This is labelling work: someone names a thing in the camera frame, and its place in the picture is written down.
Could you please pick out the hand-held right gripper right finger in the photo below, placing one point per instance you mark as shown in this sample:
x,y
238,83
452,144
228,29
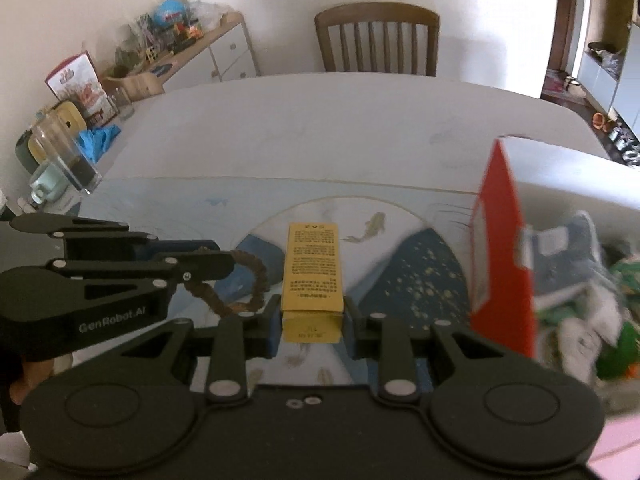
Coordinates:
x,y
350,330

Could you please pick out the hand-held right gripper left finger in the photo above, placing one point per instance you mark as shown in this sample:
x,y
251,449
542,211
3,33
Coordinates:
x,y
272,330

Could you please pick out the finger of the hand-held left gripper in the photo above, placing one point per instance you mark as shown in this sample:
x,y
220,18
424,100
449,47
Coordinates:
x,y
150,249
200,267

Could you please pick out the yellow carton box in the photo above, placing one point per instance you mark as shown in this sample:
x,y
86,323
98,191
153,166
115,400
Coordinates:
x,y
312,270

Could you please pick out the red white cardboard box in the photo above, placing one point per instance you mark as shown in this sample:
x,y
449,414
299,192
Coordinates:
x,y
500,260

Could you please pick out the white green cat pouch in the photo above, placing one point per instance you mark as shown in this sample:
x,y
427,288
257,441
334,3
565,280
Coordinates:
x,y
575,335

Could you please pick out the blue white packet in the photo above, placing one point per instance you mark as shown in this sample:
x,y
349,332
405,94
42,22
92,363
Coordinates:
x,y
565,255

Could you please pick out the person's left hand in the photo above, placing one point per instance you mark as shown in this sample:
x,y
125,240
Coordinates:
x,y
27,380

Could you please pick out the tall glass tumbler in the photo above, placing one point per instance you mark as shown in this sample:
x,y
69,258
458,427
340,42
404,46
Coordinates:
x,y
70,160

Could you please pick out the pale green mug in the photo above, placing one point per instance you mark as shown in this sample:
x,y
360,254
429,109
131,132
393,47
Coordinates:
x,y
47,185

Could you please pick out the blue cloth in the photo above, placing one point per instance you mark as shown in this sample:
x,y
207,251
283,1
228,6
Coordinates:
x,y
97,140

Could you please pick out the small drinking glass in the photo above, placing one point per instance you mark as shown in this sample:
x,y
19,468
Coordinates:
x,y
122,105

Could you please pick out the dark green yellow tissue box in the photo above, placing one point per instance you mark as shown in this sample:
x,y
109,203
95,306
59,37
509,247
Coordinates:
x,y
70,112

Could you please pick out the wooden holder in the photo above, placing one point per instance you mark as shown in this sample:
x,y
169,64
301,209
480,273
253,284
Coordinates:
x,y
140,85

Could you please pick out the red white paper bag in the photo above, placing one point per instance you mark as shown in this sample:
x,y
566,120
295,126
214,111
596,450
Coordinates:
x,y
75,80

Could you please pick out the wooden white sideboard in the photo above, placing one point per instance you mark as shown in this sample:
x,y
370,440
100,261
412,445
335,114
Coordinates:
x,y
225,55

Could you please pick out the orange toy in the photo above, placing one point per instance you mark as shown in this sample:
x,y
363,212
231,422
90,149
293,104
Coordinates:
x,y
193,31

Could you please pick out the blue globe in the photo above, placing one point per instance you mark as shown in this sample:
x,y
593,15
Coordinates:
x,y
170,10

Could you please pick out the clear plastic bag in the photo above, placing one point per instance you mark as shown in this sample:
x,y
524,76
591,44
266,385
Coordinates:
x,y
210,12

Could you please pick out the pink paper sheet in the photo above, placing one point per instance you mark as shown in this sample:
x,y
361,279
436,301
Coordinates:
x,y
620,450

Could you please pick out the wooden chair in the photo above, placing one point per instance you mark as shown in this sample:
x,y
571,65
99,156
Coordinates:
x,y
375,12

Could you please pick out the patterned entry rug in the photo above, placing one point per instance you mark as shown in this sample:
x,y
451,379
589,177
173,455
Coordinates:
x,y
555,85

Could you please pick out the orange slippers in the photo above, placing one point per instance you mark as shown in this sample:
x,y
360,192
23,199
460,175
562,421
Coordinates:
x,y
599,120

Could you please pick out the white slippers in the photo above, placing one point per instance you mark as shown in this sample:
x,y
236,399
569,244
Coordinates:
x,y
573,86

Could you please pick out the grey white sneakers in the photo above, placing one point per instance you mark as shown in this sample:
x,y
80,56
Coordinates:
x,y
625,145

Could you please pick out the white hallway cabinet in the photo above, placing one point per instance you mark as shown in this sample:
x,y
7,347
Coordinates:
x,y
630,85

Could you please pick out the grey plastic bag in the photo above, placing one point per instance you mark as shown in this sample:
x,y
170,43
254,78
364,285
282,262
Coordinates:
x,y
610,62

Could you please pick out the brown door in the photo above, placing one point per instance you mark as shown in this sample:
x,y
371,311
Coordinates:
x,y
565,20

